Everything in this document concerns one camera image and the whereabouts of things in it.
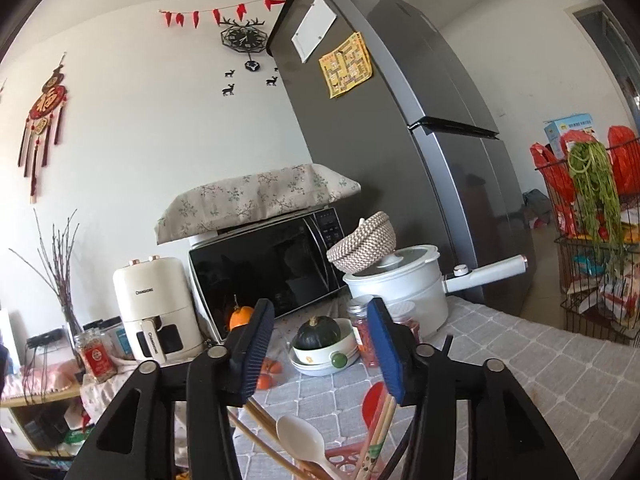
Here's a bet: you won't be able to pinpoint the black antler wall clock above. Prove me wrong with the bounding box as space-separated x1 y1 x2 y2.
220 17 267 72

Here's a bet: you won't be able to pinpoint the green leafy vegetables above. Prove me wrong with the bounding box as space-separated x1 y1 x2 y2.
567 141 626 273

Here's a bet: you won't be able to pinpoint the yellow paper sheet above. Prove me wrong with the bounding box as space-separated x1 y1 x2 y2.
319 31 374 100

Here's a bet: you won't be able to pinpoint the red knot wall hanging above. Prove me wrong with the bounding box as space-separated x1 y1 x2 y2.
17 52 71 206

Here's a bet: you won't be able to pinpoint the red label plastic jar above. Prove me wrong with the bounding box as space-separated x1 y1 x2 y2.
387 301 422 346

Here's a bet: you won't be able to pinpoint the dark green squash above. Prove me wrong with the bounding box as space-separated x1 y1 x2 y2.
292 316 342 351

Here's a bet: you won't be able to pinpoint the black microwave oven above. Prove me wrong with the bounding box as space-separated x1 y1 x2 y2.
187 206 351 343

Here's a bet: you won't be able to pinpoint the pink plastic basket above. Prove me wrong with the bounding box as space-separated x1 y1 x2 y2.
320 442 371 480

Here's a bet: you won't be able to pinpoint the red pepper banner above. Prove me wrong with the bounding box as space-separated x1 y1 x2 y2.
159 0 288 28

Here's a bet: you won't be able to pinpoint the black power strip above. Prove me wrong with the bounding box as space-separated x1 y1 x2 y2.
26 329 68 350

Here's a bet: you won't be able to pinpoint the white board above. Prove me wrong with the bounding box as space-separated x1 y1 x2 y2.
291 0 338 64

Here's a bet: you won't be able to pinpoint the grey refrigerator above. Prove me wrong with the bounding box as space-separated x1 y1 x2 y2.
265 0 538 318

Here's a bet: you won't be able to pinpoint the white pot lid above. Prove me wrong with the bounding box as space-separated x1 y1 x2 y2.
350 244 441 278

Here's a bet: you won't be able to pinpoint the dried twigs bunch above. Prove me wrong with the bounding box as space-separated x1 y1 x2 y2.
7 207 83 331

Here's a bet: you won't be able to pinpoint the clear jar of red berries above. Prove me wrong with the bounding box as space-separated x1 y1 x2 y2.
346 296 381 368

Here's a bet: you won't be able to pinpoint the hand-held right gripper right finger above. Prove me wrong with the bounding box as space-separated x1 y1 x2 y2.
367 297 581 480

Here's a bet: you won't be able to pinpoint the white ceramic bowl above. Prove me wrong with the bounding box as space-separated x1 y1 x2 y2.
289 317 361 377

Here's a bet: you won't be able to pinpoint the grey checked tablecloth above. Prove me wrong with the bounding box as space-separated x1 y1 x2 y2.
220 295 640 480

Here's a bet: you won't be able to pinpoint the cream air fryer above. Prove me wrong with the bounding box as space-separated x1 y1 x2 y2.
112 255 206 363

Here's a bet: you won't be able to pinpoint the red plastic bag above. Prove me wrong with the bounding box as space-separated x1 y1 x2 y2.
530 130 581 238
607 126 640 196

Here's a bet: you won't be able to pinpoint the blue cardboard box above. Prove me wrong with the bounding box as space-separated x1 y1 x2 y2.
544 114 596 151

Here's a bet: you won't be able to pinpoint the paper-wrapped disposable chopsticks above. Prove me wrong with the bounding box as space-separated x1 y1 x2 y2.
350 410 391 480

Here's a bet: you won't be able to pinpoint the orange fruit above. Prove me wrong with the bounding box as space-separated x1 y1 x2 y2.
229 305 255 332

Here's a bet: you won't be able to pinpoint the black wire rack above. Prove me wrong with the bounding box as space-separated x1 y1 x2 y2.
532 140 640 348

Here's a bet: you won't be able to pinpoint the dark lidded jar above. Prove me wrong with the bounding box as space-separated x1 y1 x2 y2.
97 316 136 361

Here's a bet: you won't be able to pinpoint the woven straw basket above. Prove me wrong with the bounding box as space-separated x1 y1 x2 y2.
326 211 398 275

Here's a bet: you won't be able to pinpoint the red plastic spoon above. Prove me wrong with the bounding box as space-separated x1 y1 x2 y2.
361 381 388 433

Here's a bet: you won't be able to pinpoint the red label spice jar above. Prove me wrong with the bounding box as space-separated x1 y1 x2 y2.
74 327 118 385

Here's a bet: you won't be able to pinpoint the floral cloth cover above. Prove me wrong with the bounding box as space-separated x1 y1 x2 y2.
154 162 362 246

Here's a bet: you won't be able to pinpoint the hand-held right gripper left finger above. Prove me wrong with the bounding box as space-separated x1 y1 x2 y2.
65 299 276 480

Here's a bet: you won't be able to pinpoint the white plastic spoon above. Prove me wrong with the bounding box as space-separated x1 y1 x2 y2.
276 414 346 480

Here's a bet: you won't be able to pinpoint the white electric pot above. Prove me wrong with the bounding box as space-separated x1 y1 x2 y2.
342 244 530 343

